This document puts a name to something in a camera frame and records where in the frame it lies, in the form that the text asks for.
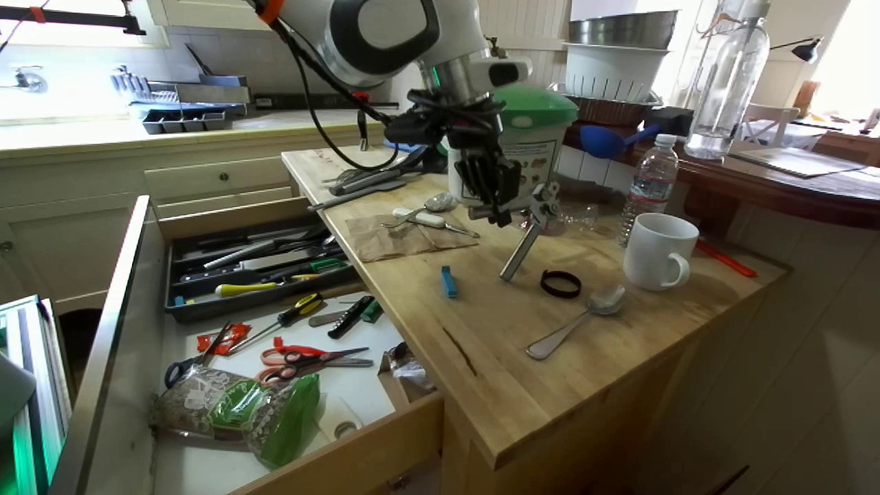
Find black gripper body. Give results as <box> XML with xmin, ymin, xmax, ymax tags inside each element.
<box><xmin>444</xmin><ymin>116</ymin><xmax>528</xmax><ymax>228</ymax></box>

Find wooden drawer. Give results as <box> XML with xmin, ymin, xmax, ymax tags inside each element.
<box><xmin>49</xmin><ymin>188</ymin><xmax>448</xmax><ymax>495</ymax></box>

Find short silver spoon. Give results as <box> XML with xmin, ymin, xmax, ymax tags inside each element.
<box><xmin>390</xmin><ymin>190</ymin><xmax>462</xmax><ymax>223</ymax></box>

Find clear plastic container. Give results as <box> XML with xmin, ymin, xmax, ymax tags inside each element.
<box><xmin>559</xmin><ymin>200</ymin><xmax>613</xmax><ymax>240</ymax></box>

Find small blue clip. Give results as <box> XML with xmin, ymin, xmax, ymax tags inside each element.
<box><xmin>438</xmin><ymin>265</ymin><xmax>462</xmax><ymax>303</ymax></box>

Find white bucket with green lid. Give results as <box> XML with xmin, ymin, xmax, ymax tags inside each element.
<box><xmin>429</xmin><ymin>83</ymin><xmax>584</xmax><ymax>212</ymax></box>

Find silver cutlery piece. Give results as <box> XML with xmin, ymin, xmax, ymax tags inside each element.
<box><xmin>311</xmin><ymin>175</ymin><xmax>422</xmax><ymax>215</ymax></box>

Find brown paper sheet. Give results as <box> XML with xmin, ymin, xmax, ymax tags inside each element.
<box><xmin>345</xmin><ymin>212</ymin><xmax>484</xmax><ymax>266</ymax></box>

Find silver tablespoon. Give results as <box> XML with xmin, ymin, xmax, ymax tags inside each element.
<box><xmin>525</xmin><ymin>280</ymin><xmax>634</xmax><ymax>362</ymax></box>

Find plastic water bottle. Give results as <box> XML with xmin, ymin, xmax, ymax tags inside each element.
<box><xmin>624</xmin><ymin>133</ymin><xmax>686</xmax><ymax>244</ymax></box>

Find white mug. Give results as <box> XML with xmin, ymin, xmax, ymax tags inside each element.
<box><xmin>623</xmin><ymin>208</ymin><xmax>701</xmax><ymax>295</ymax></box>

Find white colander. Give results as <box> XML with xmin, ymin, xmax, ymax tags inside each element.
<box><xmin>562</xmin><ymin>42</ymin><xmax>671</xmax><ymax>108</ymax></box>

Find silver foil packet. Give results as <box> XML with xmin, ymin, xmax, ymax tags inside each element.
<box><xmin>379</xmin><ymin>339</ymin><xmax>438</xmax><ymax>397</ymax></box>

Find metal pot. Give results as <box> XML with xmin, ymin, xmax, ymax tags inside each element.
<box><xmin>568</xmin><ymin>8</ymin><xmax>683</xmax><ymax>52</ymax></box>

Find red pen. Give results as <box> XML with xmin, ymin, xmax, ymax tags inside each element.
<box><xmin>693</xmin><ymin>236</ymin><xmax>763</xmax><ymax>284</ymax></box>

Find yellow black screwdriver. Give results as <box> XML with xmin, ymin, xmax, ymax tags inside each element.
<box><xmin>229</xmin><ymin>289</ymin><xmax>330</xmax><ymax>357</ymax></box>

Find large glass bottle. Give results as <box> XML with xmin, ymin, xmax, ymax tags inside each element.
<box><xmin>683</xmin><ymin>0</ymin><xmax>777</xmax><ymax>164</ymax></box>

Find red scissors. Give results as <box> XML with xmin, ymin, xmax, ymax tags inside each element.
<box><xmin>257</xmin><ymin>336</ymin><xmax>378</xmax><ymax>386</ymax></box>

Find silver knife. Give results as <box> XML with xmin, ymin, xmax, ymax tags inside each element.
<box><xmin>201</xmin><ymin>234</ymin><xmax>283</xmax><ymax>273</ymax></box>

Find black cutlery tray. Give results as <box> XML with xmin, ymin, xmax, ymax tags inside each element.
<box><xmin>161</xmin><ymin>218</ymin><xmax>364</xmax><ymax>325</ymax></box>

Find dark wooden counter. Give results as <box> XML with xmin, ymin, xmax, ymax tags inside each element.
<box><xmin>671</xmin><ymin>127</ymin><xmax>880</xmax><ymax>234</ymax></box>

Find orange small scissors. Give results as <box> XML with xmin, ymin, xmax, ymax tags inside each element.
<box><xmin>192</xmin><ymin>320</ymin><xmax>254</xmax><ymax>361</ymax></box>

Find green plastic packet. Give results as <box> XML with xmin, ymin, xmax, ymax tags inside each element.
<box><xmin>148</xmin><ymin>362</ymin><xmax>327</xmax><ymax>474</ymax></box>

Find black ice tray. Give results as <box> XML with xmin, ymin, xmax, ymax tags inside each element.
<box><xmin>139</xmin><ymin>96</ymin><xmax>239</xmax><ymax>137</ymax></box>

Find black desk lamp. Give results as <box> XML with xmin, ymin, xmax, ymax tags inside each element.
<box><xmin>767</xmin><ymin>34</ymin><xmax>826</xmax><ymax>67</ymax></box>

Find black rod with orange clips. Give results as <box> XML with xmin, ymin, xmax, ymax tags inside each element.
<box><xmin>0</xmin><ymin>2</ymin><xmax>148</xmax><ymax>39</ymax></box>

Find cream kitchen cabinet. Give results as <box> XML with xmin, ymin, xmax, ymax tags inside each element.
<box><xmin>0</xmin><ymin>108</ymin><xmax>434</xmax><ymax>311</ymax></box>

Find metal faucet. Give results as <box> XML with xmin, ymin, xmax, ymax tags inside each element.
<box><xmin>12</xmin><ymin>63</ymin><xmax>49</xmax><ymax>96</ymax></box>

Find white handled peeler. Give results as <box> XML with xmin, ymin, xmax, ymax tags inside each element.
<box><xmin>393</xmin><ymin>212</ymin><xmax>462</xmax><ymax>234</ymax></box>

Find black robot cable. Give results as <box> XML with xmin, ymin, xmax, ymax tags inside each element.
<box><xmin>264</xmin><ymin>16</ymin><xmax>462</xmax><ymax>175</ymax></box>

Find black ring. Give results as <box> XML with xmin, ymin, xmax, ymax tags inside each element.
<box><xmin>537</xmin><ymin>266</ymin><xmax>586</xmax><ymax>303</ymax></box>

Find black green handled tool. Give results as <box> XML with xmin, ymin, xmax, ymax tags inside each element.
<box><xmin>324</xmin><ymin>291</ymin><xmax>385</xmax><ymax>340</ymax></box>

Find yellow handled tool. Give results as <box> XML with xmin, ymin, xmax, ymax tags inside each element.
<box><xmin>212</xmin><ymin>278</ymin><xmax>283</xmax><ymax>300</ymax></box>

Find orange strap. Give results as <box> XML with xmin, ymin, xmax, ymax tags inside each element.
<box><xmin>254</xmin><ymin>0</ymin><xmax>289</xmax><ymax>25</ymax></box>

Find dark handled scissors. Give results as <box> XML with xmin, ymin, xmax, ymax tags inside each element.
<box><xmin>163</xmin><ymin>320</ymin><xmax>243</xmax><ymax>390</ymax></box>

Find blue wire rack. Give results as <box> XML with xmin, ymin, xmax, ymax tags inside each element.
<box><xmin>110</xmin><ymin>63</ymin><xmax>158</xmax><ymax>96</ymax></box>

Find green aluminium frame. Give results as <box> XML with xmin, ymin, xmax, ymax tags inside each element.
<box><xmin>0</xmin><ymin>291</ymin><xmax>78</xmax><ymax>495</ymax></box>

